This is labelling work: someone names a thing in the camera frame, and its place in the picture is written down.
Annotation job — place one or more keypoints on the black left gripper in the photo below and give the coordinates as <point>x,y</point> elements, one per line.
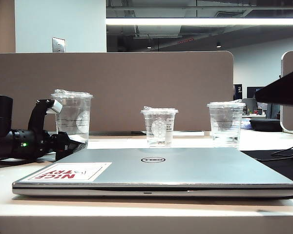
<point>61,146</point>

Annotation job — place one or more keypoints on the large clear plastic lidded cup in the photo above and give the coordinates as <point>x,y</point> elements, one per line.
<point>75,117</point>

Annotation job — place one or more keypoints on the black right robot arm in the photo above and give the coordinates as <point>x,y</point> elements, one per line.
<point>285,90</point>

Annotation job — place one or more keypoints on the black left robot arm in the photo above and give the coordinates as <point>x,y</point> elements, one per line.
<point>14,143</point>

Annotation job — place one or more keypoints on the small clear plastic labelled cup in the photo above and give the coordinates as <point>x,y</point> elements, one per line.
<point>158,126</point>

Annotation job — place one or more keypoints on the silver Dell laptop with sticker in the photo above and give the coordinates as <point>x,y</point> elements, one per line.
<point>185,168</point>

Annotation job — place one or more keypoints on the medium clear plastic lidded cup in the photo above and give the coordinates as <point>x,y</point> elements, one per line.
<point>225,124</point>

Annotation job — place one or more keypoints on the wide brown desk partition panel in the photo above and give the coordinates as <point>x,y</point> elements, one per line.
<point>136,85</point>

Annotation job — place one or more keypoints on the long ceiling light strip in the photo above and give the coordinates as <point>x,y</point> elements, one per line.
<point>185,21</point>

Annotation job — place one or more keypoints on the dark sign with numeral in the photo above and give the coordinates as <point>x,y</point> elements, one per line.
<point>238,91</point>

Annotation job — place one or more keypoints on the background computer monitor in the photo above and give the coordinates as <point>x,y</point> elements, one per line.
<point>251,91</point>

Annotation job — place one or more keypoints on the black desk mat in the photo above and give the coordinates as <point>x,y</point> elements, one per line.
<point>261,154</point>

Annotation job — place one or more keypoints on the black beanbag seat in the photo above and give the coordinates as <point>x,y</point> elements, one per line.
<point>265,124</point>

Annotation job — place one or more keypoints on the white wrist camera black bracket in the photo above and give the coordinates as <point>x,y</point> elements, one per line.
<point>36,117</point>

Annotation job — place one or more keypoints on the steel wall switch plate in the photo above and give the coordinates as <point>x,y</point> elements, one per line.
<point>58,44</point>

